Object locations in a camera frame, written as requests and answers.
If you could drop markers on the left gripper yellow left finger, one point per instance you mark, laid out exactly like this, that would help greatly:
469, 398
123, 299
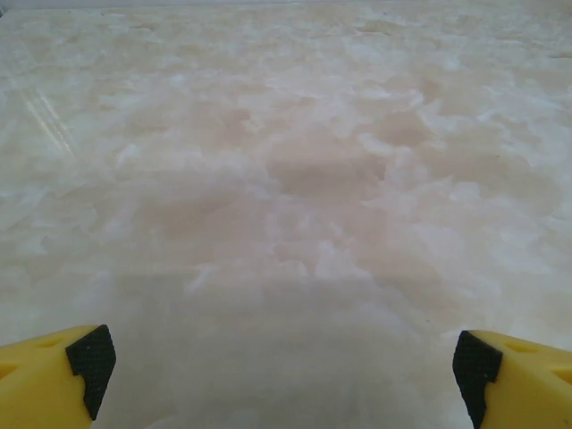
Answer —
40, 384

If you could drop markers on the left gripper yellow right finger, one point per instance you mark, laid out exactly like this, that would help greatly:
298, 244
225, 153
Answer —
527, 384

